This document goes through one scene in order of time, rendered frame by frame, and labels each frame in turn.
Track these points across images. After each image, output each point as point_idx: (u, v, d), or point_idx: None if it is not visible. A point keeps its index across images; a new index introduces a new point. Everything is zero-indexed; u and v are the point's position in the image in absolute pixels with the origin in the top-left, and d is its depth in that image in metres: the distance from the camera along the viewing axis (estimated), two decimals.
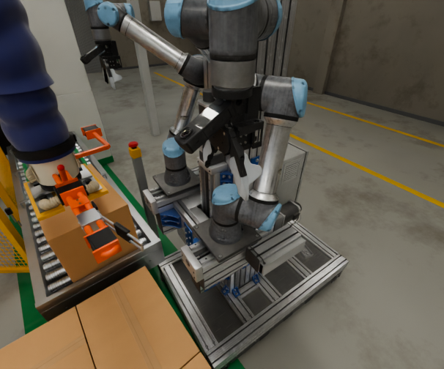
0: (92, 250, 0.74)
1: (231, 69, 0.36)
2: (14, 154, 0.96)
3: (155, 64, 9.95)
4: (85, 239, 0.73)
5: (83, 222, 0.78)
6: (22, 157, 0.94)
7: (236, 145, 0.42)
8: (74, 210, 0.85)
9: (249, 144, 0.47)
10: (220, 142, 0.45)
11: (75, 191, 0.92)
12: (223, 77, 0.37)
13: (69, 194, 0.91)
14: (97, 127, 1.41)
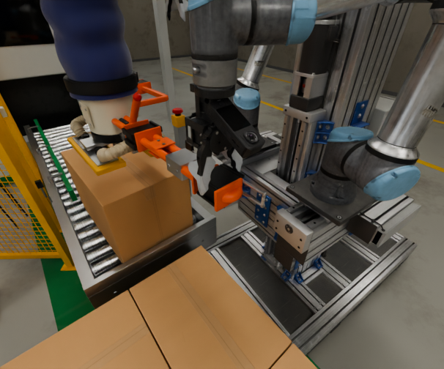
0: (201, 195, 0.52)
1: (237, 64, 0.40)
2: (69, 87, 0.74)
3: None
4: (193, 179, 0.51)
5: (180, 162, 0.57)
6: (80, 89, 0.73)
7: None
8: (158, 151, 0.63)
9: None
10: None
11: (151, 132, 0.70)
12: (236, 74, 0.40)
13: (144, 135, 0.69)
14: (146, 81, 1.19)
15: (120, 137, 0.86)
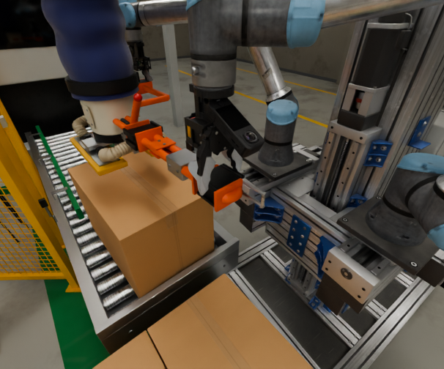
0: (201, 195, 0.52)
1: (236, 64, 0.40)
2: (70, 88, 0.75)
3: (165, 58, 9.61)
4: (193, 180, 0.51)
5: (181, 162, 0.57)
6: (81, 90, 0.73)
7: None
8: (159, 151, 0.63)
9: None
10: None
11: (152, 132, 0.70)
12: (235, 74, 0.40)
13: (145, 135, 0.69)
14: (148, 81, 1.20)
15: (121, 137, 0.86)
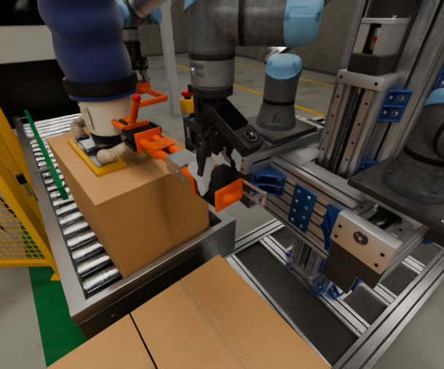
0: (202, 195, 0.52)
1: (234, 64, 0.40)
2: (68, 88, 0.74)
3: None
4: (193, 180, 0.51)
5: (181, 162, 0.57)
6: (79, 91, 0.73)
7: None
8: (158, 151, 0.63)
9: None
10: (228, 139, 0.46)
11: (151, 132, 0.70)
12: (234, 73, 0.40)
13: (144, 136, 0.69)
14: (146, 81, 1.19)
15: (120, 138, 0.86)
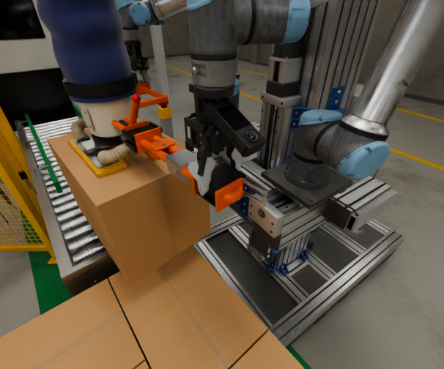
0: (202, 195, 0.52)
1: (236, 64, 0.40)
2: (68, 90, 0.74)
3: None
4: (193, 180, 0.51)
5: (181, 163, 0.57)
6: (79, 92, 0.73)
7: None
8: (158, 152, 0.63)
9: None
10: (228, 139, 0.46)
11: (151, 133, 0.70)
12: (235, 73, 0.40)
13: (144, 136, 0.69)
14: (146, 82, 1.19)
15: (120, 138, 0.86)
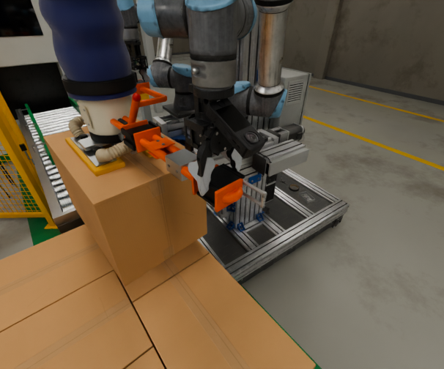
0: (201, 195, 0.52)
1: (236, 64, 0.40)
2: (67, 87, 0.74)
3: None
4: (193, 180, 0.51)
5: (180, 162, 0.57)
6: (79, 89, 0.73)
7: None
8: (157, 151, 0.63)
9: None
10: None
11: (150, 132, 0.70)
12: (235, 74, 0.40)
13: (143, 135, 0.69)
14: (145, 82, 1.19)
15: (119, 137, 0.85)
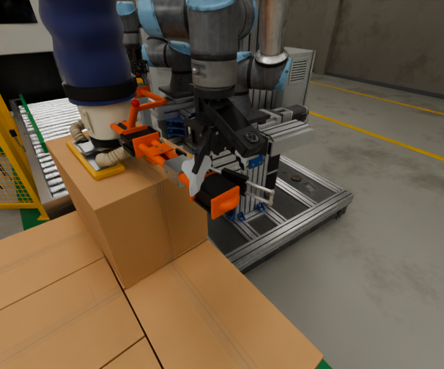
0: (198, 203, 0.53)
1: (237, 64, 0.40)
2: (67, 92, 0.75)
3: None
4: None
5: (178, 169, 0.57)
6: (78, 95, 0.73)
7: None
8: (156, 157, 0.63)
9: None
10: None
11: (149, 138, 0.70)
12: (236, 74, 0.40)
13: (142, 140, 0.69)
14: (146, 85, 1.20)
15: (119, 141, 0.86)
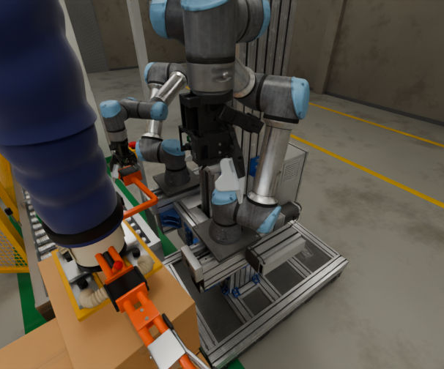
0: None
1: (213, 64, 0.41)
2: (47, 235, 0.69)
3: None
4: None
5: (163, 365, 0.52)
6: (58, 240, 0.68)
7: None
8: (141, 332, 0.58)
9: None
10: None
11: (135, 292, 0.65)
12: None
13: (127, 298, 0.64)
14: (136, 170, 1.15)
15: None
